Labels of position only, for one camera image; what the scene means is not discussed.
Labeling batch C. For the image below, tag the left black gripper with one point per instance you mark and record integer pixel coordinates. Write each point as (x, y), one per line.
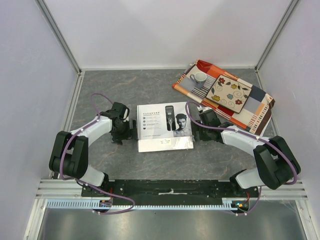
(130, 134)

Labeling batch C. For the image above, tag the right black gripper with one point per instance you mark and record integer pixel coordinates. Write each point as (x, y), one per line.
(198, 131)

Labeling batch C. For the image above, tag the white clipper kit box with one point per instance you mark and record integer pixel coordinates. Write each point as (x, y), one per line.
(163, 127)

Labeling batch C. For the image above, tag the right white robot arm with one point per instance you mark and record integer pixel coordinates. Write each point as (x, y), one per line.
(275, 163)

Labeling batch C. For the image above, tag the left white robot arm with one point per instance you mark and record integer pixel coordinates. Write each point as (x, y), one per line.
(70, 153)

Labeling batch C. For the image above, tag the floral square plate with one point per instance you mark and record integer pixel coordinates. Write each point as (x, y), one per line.
(229, 93)

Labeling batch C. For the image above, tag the white blue mug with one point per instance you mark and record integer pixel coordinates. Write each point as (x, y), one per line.
(199, 78)

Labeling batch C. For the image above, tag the patterned colourful cloth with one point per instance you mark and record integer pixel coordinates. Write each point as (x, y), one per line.
(256, 113)

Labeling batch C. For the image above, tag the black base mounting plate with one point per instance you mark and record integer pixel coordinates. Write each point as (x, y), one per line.
(178, 191)

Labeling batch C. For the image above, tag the slotted grey cable duct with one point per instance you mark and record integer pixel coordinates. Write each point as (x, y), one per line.
(99, 205)

